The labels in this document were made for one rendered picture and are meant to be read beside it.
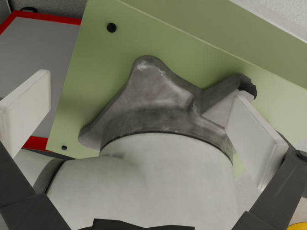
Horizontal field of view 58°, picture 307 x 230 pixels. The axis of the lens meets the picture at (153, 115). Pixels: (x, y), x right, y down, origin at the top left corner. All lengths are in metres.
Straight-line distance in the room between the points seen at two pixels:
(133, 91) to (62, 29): 0.90
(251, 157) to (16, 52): 0.97
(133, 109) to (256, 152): 0.15
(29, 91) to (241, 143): 0.13
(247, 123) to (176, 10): 0.14
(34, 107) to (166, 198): 0.12
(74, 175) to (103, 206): 0.04
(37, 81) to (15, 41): 0.95
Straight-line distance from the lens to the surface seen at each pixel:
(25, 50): 1.07
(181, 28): 0.25
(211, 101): 0.27
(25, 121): 0.17
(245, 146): 0.18
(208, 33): 0.27
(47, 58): 1.02
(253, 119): 0.17
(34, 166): 0.25
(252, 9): 0.39
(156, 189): 0.23
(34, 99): 0.18
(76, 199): 0.22
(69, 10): 1.33
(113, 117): 0.31
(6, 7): 1.34
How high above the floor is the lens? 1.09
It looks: 42 degrees down
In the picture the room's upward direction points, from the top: 172 degrees counter-clockwise
